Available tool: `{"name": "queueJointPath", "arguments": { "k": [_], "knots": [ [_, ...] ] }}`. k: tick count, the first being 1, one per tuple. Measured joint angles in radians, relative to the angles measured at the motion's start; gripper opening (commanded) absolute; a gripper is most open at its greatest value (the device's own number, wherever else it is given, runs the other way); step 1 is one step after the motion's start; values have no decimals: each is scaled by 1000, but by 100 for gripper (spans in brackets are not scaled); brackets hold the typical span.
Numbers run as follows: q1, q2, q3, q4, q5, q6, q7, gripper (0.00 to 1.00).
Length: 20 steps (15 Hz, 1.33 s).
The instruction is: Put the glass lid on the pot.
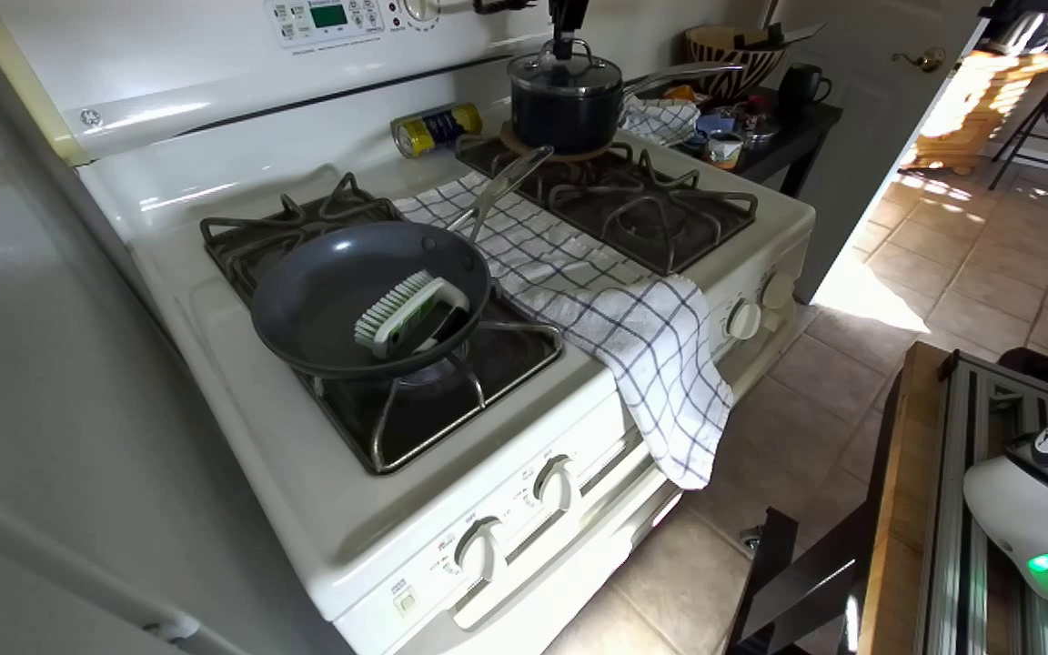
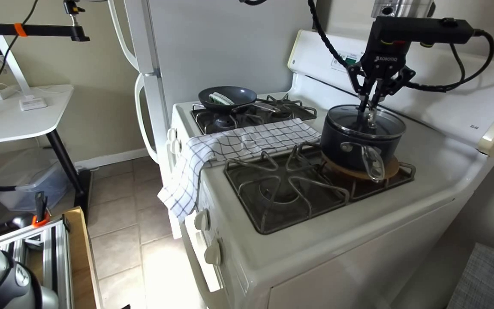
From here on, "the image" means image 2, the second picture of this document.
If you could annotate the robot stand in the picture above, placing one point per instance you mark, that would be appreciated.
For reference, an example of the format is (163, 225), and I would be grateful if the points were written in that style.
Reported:
(75, 262)

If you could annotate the white stove knob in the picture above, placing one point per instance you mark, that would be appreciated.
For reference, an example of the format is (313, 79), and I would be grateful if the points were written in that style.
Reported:
(213, 252)
(171, 134)
(175, 146)
(201, 220)

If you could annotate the glass pot lid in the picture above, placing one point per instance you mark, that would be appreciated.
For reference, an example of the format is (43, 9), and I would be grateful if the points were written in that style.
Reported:
(384, 124)

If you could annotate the clear plastic storage bin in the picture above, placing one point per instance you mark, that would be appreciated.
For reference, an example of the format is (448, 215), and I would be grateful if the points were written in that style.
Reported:
(28, 180)

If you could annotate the white gas stove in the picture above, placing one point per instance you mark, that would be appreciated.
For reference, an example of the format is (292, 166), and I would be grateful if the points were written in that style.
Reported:
(358, 240)

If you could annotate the white table with black leg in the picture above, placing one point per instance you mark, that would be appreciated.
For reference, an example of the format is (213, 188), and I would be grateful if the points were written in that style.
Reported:
(11, 120)

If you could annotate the white checked dish towel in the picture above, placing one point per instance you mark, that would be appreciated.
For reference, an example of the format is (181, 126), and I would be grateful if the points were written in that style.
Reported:
(230, 143)

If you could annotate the orange and black clamp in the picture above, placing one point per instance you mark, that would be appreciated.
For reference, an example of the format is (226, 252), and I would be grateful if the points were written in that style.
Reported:
(40, 212)

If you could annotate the grey woven chair seat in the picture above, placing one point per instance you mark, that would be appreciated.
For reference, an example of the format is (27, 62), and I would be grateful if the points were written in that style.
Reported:
(487, 279)

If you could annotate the small black burner grate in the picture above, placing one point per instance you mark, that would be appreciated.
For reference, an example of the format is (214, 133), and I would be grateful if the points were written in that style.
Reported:
(268, 113)

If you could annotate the white dish brush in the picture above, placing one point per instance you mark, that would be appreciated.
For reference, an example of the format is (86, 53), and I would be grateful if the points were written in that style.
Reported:
(221, 99)

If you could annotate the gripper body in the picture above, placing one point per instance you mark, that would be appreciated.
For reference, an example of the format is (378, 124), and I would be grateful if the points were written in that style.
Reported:
(385, 60)

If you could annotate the dark frying pan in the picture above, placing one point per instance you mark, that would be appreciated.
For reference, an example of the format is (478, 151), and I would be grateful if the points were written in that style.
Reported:
(240, 96)

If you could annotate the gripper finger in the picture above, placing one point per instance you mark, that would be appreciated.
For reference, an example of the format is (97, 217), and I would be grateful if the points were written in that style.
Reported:
(362, 81)
(401, 81)

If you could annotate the white refrigerator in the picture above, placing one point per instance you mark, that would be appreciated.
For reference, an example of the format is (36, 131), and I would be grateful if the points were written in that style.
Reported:
(221, 43)

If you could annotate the white power adapter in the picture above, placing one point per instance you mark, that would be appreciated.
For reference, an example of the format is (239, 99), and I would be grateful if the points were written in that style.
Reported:
(4, 93)

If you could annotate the large black burner grate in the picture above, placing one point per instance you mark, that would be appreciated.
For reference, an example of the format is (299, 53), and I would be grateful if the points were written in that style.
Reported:
(290, 193)

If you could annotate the camera on mount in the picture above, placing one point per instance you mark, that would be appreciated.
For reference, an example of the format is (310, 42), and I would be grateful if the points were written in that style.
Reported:
(45, 30)

